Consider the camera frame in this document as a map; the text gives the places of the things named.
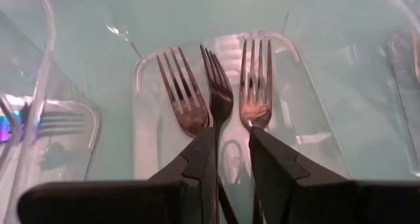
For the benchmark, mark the iridescent rainbow fork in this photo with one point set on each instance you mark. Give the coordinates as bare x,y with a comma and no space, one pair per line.
62,122

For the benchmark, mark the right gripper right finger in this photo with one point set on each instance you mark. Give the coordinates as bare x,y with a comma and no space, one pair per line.
311,204

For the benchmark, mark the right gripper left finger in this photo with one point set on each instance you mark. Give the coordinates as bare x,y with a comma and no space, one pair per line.
115,204

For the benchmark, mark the clear plastic bin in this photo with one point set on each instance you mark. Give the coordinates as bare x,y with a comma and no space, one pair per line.
311,119
65,151

